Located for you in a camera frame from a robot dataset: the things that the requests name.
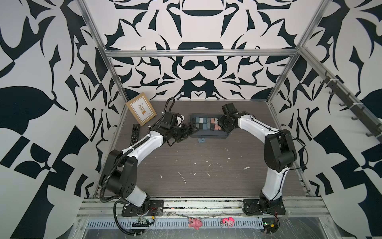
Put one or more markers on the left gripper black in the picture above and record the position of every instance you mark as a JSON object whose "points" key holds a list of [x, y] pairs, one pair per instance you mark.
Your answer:
{"points": [[185, 133]]}

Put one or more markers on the black wall hook rail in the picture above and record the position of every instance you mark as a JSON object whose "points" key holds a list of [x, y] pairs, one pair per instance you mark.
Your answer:
{"points": [[351, 102]]}

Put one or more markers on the dark grey storage tray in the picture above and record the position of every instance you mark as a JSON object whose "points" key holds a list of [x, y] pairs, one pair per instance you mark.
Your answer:
{"points": [[208, 133]]}

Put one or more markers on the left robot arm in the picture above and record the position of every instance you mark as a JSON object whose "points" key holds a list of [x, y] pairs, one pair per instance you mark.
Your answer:
{"points": [[118, 179]]}

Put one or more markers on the small circuit board right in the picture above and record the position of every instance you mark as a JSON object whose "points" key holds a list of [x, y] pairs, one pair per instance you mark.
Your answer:
{"points": [[270, 227]]}

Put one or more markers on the white slotted cable duct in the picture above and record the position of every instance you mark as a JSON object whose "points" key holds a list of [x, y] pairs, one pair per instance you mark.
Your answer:
{"points": [[208, 223]]}

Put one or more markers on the pink toy right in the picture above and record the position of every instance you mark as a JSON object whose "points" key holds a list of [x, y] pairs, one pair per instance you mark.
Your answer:
{"points": [[227, 222]]}

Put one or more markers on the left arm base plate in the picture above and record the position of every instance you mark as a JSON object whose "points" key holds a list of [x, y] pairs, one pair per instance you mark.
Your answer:
{"points": [[149, 208]]}

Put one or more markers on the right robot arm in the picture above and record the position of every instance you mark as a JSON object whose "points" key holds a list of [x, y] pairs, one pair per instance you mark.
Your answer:
{"points": [[279, 150]]}

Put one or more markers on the small circuit board left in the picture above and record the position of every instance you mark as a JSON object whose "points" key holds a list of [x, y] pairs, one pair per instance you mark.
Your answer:
{"points": [[142, 222]]}

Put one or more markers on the wooden picture frame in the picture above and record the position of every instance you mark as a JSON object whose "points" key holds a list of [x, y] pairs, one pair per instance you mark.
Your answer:
{"points": [[141, 109]]}

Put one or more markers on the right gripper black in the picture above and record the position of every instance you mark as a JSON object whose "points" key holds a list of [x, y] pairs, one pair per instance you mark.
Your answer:
{"points": [[219, 119]]}

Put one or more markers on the small circuit board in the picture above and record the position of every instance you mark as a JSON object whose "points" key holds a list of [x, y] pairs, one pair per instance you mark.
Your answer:
{"points": [[270, 227], [142, 222]]}

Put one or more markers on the pink toy left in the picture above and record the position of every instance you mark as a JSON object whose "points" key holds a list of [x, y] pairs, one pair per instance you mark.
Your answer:
{"points": [[195, 223]]}

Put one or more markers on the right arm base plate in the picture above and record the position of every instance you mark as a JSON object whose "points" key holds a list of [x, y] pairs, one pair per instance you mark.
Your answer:
{"points": [[253, 207]]}

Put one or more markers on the pink toy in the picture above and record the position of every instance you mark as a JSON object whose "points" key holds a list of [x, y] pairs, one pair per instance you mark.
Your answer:
{"points": [[227, 222], [195, 223]]}

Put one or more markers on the black remote control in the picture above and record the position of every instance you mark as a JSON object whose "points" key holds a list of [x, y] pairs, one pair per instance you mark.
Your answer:
{"points": [[135, 132]]}

